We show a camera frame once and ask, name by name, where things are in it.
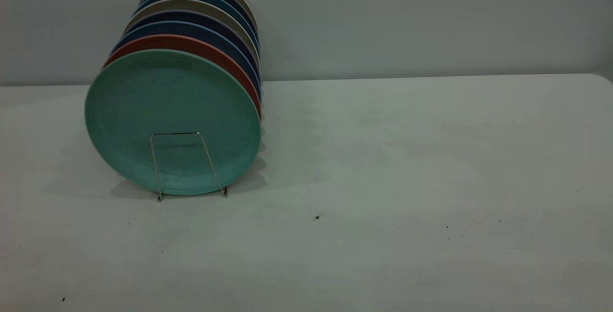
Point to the green round plate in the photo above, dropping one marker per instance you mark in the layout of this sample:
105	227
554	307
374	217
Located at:
172	115

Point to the pink round plate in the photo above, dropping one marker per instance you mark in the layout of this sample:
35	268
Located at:
182	41

